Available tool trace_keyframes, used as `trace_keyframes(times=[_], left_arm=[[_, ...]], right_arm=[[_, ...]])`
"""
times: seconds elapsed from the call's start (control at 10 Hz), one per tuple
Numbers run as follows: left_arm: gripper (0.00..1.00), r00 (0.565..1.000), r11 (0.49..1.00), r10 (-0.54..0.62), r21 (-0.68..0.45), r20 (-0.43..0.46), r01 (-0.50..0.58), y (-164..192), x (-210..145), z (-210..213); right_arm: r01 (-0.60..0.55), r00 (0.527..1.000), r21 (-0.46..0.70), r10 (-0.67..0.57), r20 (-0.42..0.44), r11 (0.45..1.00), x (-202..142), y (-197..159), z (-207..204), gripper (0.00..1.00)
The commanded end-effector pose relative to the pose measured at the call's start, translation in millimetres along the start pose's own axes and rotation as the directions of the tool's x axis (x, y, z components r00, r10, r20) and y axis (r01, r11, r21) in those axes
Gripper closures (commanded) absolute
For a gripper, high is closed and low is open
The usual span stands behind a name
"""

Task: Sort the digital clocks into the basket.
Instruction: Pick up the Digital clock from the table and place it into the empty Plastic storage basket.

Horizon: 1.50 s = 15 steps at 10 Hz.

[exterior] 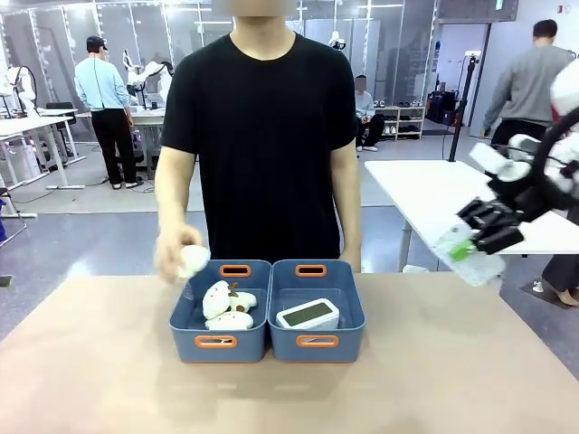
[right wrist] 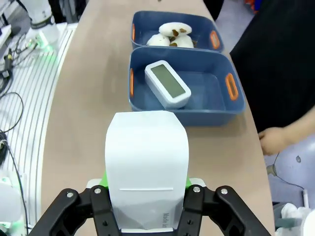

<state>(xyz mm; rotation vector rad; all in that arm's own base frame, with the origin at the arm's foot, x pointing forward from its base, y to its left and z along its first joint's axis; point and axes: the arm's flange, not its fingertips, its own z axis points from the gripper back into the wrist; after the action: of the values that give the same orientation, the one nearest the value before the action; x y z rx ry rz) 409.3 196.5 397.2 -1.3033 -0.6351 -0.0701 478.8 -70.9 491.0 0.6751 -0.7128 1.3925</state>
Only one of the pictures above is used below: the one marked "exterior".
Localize blue metal-frame chair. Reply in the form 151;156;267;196
0;185;40;249

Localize seated person in background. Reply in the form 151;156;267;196
354;74;386;153

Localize grey background table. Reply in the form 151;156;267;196
76;109;165;181

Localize person's right forearm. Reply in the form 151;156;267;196
154;178;196;231

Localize black office chair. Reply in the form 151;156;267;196
44;101;81;160

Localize white shoe rack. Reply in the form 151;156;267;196
373;105;427;140

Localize person in black t-shirt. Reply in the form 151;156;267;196
153;0;363;275

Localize white side table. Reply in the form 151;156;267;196
364;159;579;275

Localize clear plastic packet green label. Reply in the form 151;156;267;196
434;224;507;288

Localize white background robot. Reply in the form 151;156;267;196
122;48;176;109
3;65;40;114

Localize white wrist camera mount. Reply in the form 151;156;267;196
469;134;542;183

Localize person's right hand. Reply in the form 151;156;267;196
153;223;205;284

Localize white digital clock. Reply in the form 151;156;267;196
275;301;342;331

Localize person's left hand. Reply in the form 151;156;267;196
339;246;363;274

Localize white cloud plush toy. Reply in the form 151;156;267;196
177;243;213;280
202;279;241;323
228;288;259;314

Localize person's left forearm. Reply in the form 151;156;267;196
334;189;363;250

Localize white desk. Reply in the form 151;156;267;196
0;115;76;191
33;107;88;165

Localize black tripod stand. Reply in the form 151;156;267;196
446;51;481;164

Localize black suitcase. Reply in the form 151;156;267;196
426;89;463;127

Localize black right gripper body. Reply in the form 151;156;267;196
490;174;555;222

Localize man in light blue shirt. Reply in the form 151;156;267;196
73;34;147;191

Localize blue plastic basket orange handles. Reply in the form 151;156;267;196
267;258;366;364
168;259;273;365

